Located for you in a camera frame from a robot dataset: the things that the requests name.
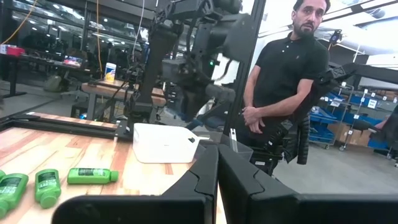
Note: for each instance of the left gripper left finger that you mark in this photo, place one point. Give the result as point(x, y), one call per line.
point(199, 177)

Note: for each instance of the silver metal bracket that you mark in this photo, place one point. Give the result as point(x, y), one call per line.
point(234, 141)

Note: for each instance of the red box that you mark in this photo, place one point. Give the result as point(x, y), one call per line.
point(14, 50)

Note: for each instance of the rack of blue bins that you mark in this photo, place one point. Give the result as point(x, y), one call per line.
point(342, 115)

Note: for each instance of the black aluminium table frame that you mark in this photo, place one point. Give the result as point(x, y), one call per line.
point(241, 77)

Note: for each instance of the cardboard box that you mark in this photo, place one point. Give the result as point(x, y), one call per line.
point(357, 135)

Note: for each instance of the white plastic bin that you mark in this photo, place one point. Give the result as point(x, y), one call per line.
point(164, 143)

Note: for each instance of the person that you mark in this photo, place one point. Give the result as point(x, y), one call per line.
point(286, 68)

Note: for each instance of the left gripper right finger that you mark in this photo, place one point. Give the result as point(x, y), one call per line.
point(242, 186)

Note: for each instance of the yellow blue wipes canister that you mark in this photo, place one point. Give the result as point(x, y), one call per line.
point(110, 73)

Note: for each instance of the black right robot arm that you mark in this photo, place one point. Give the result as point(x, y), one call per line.
point(157, 62)

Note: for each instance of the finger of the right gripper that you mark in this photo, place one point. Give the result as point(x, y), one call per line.
point(188, 105)
point(199, 105)

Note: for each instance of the lit laptop screen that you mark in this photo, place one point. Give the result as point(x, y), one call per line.
point(73, 61)

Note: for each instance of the small green bottle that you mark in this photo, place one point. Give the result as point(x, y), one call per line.
point(90, 176)
point(47, 186)
point(11, 193)

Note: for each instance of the grey transparent plastic bin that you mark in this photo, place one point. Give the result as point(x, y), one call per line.
point(242, 149)

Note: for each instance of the blue disposable razor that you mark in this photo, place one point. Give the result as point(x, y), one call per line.
point(194, 124)

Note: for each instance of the background wooden table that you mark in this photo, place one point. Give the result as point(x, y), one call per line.
point(102, 88)

